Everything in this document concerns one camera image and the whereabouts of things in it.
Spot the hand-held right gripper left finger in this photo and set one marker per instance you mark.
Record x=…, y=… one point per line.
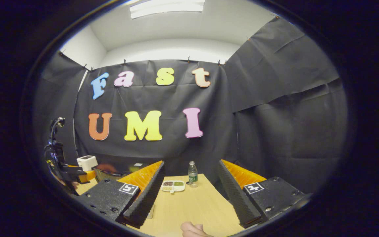
x=146, y=197

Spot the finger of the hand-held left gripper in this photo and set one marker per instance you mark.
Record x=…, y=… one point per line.
x=87, y=176

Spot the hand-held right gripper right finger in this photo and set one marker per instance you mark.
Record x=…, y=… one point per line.
x=239, y=197

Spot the black electric oven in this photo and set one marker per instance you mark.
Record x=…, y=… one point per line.
x=107, y=174

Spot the white toaster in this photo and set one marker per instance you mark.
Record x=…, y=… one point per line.
x=87, y=162

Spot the white divided snack plate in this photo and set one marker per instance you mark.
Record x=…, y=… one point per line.
x=173, y=186

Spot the clear water bottle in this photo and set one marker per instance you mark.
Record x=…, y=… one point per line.
x=192, y=174

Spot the black backdrop cloth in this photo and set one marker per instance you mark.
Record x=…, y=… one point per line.
x=275, y=115

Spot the large ceiling light panel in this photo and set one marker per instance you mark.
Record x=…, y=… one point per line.
x=166, y=8

